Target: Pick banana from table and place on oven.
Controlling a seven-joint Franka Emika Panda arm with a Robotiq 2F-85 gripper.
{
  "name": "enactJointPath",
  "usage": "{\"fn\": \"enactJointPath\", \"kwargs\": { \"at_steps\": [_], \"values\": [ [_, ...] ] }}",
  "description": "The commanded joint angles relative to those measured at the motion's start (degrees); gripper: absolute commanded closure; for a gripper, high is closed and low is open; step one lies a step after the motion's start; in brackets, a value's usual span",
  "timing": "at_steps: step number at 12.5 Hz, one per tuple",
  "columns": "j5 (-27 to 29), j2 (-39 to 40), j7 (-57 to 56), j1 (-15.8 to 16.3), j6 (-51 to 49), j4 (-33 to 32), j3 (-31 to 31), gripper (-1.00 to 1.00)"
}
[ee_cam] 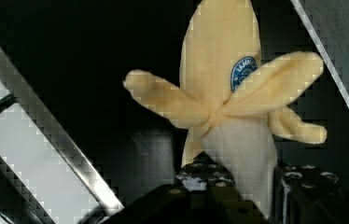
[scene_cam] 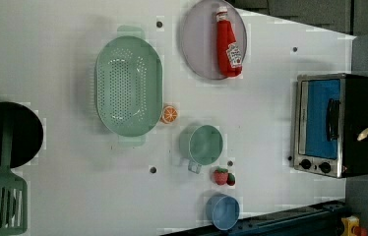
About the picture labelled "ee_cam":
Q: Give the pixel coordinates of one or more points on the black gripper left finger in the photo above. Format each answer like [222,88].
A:
[203,192]

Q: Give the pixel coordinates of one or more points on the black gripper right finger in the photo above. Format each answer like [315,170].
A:
[308,194]

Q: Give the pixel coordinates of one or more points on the yellow plush banana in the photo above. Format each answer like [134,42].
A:
[230,102]

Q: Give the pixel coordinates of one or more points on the silver black toaster oven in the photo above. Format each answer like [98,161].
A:
[67,58]

